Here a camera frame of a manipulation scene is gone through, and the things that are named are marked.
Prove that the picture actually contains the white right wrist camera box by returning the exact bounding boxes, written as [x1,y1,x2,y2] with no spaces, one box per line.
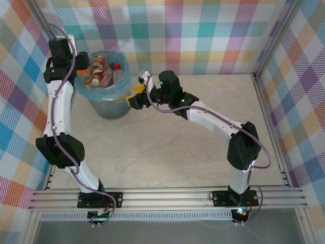
[138,71,154,88]

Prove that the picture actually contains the small circuit board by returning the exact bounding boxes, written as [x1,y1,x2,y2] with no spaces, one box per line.
[87,209,112,220]
[231,207,249,217]

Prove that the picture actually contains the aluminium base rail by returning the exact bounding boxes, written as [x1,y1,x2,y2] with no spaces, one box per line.
[27,187,309,211]

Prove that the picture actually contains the brown drink bottle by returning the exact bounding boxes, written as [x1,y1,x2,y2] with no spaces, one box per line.
[89,55,107,86]

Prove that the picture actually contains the aluminium frame post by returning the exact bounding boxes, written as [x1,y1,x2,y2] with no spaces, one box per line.
[252,0,304,79]
[29,0,77,87]

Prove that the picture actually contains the grey slotted cable duct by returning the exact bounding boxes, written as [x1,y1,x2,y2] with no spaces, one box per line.
[40,212,233,222]

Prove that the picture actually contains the blue plastic trash bin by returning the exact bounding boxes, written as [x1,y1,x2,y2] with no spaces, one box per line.
[74,50,133,101]
[74,50,133,119]

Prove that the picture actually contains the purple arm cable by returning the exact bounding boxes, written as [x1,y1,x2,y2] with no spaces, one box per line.
[47,23,117,226]
[144,74,274,226]

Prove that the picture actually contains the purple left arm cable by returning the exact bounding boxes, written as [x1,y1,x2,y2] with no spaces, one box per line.
[47,23,117,226]

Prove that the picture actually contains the aluminium side rail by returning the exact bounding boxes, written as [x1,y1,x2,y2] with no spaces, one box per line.
[252,73,293,189]
[43,166,57,191]

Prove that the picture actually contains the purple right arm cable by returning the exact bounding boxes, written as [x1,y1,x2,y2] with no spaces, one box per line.
[144,74,274,226]

